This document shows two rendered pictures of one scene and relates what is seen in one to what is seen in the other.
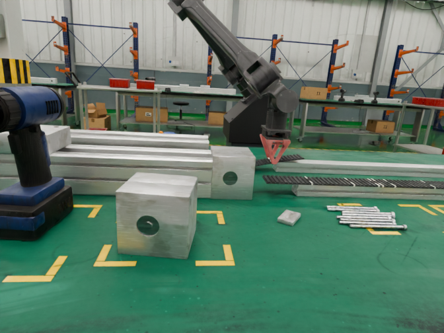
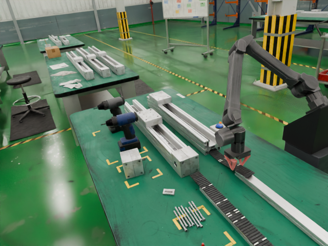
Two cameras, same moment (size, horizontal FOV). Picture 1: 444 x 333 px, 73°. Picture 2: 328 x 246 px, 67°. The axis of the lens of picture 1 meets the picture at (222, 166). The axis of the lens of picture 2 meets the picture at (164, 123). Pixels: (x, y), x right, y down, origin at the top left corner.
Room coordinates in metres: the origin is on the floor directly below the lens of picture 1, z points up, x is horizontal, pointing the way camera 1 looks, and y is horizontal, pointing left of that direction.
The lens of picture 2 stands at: (0.30, -0.92, 1.54)
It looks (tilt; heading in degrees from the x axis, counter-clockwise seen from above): 27 degrees down; 73
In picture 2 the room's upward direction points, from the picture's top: 6 degrees counter-clockwise
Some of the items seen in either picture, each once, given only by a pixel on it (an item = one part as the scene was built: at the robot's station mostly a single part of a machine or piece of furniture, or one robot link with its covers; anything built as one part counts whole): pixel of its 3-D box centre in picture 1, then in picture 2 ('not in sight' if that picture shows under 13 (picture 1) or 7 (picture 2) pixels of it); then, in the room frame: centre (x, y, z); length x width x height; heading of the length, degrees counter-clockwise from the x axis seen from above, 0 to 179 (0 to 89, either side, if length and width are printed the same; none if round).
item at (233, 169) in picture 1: (230, 170); (187, 160); (0.67, -0.02, 0.83); 0.12 x 0.09 x 0.10; 6
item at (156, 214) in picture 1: (162, 209); (134, 162); (0.43, 0.09, 0.83); 0.11 x 0.10 x 0.10; 178
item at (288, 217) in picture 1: (289, 217); (169, 192); (0.53, -0.13, 0.78); 0.05 x 0.03 x 0.01; 150
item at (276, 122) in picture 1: (276, 121); (237, 146); (0.86, -0.15, 0.92); 0.10 x 0.07 x 0.07; 6
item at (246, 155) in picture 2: (272, 145); (239, 158); (0.87, -0.14, 0.85); 0.07 x 0.07 x 0.09; 6
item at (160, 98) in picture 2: not in sight; (160, 99); (0.78, 0.69, 0.87); 0.16 x 0.11 x 0.07; 96
